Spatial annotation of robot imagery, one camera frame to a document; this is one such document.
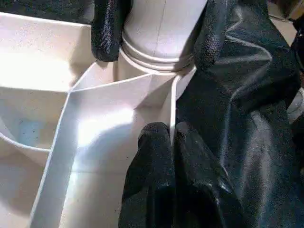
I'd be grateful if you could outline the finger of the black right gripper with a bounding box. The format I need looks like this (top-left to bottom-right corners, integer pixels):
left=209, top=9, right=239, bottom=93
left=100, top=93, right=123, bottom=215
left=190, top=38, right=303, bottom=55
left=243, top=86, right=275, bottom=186
left=90, top=0, right=133, bottom=63
left=192, top=0, right=234, bottom=72

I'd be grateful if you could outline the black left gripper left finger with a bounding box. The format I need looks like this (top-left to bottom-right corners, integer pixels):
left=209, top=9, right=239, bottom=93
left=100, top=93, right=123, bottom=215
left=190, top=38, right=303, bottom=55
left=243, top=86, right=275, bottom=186
left=118, top=122, right=176, bottom=228

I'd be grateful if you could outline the white plastic table leg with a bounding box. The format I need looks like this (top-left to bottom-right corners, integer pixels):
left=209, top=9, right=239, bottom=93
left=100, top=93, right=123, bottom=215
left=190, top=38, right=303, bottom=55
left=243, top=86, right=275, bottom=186
left=116, top=0, right=209, bottom=75

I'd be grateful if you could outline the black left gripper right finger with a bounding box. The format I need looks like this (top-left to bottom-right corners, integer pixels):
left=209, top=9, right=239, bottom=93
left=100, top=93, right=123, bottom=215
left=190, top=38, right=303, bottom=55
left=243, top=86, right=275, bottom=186
left=173, top=122, right=247, bottom=228

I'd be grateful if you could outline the white plastic table top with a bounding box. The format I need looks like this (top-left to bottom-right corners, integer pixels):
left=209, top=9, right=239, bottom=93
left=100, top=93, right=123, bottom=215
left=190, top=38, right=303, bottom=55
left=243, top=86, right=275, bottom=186
left=0, top=12, right=198, bottom=228

